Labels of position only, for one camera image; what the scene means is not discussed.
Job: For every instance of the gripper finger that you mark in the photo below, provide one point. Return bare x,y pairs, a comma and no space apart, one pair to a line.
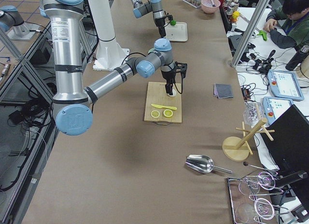
169,89
162,32

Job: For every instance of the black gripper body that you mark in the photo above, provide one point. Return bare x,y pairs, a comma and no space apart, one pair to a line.
167,76
160,24

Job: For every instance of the white steamed bun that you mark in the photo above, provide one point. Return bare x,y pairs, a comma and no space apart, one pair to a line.
173,93

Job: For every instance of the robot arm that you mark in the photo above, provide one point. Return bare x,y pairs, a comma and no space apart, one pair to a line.
153,6
71,102

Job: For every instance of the mint green bowl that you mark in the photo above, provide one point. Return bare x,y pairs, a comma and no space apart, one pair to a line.
151,50

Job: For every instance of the pink ice bowl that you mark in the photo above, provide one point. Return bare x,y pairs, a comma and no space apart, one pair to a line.
208,8

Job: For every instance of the green lime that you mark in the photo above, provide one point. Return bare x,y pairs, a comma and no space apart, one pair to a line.
172,22

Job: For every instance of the beige rabbit tray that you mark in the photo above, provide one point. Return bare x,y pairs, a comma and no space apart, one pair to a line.
177,32

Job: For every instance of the yellow plastic knife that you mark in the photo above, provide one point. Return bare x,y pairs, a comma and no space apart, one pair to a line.
164,107

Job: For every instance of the bamboo cutting board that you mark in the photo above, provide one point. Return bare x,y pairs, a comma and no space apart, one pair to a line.
156,94

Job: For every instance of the thick lemon half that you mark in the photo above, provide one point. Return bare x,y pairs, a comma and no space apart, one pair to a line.
168,113

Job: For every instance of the thin lemon slice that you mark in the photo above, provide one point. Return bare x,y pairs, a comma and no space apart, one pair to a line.
155,114

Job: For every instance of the grey folded cloth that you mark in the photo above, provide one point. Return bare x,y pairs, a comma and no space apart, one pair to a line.
222,91

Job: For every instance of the tea bottle with label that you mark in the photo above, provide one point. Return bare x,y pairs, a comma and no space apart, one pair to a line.
234,5

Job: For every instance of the metal ice scoop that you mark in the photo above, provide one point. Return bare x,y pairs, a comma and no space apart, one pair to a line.
204,164

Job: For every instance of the wooden mug tree stand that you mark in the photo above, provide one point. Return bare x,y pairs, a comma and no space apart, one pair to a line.
238,149

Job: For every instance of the blue teach pendant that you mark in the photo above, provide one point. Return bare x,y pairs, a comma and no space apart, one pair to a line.
284,85
275,107

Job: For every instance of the seated person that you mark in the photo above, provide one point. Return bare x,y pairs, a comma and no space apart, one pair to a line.
288,25

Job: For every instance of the black monitor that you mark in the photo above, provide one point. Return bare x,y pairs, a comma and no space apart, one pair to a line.
290,146

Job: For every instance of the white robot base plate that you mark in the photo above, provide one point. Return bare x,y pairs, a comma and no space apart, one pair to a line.
110,58

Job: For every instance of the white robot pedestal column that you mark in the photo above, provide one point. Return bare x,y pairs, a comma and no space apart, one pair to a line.
101,13

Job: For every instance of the aluminium frame post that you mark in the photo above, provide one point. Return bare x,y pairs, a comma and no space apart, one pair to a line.
261,6

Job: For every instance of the wire glass rack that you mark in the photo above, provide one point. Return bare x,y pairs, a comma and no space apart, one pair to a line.
250,198

